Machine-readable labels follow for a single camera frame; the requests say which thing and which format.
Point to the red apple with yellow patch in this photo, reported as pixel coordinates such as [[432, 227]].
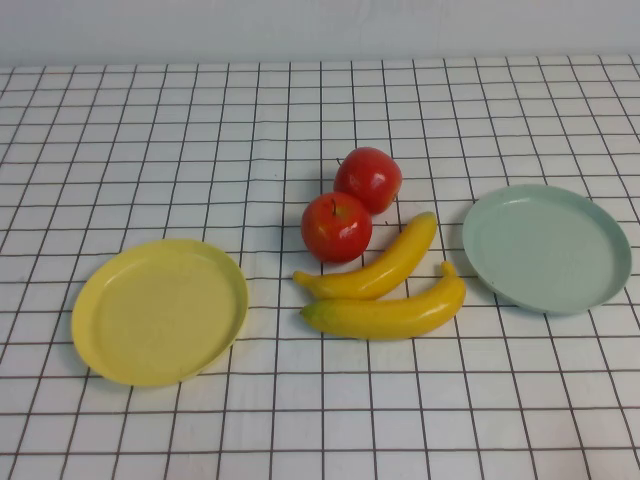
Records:
[[335, 235]]

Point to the slim yellow banana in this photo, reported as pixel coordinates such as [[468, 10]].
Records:
[[380, 272]]

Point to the red apple with sideways stem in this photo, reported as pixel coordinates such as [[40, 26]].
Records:
[[370, 175]]

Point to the yellow banana with green tip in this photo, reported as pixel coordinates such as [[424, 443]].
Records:
[[380, 317]]

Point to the yellow round plate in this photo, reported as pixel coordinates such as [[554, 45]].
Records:
[[160, 310]]

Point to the pale green round plate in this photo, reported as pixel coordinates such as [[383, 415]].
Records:
[[545, 250]]

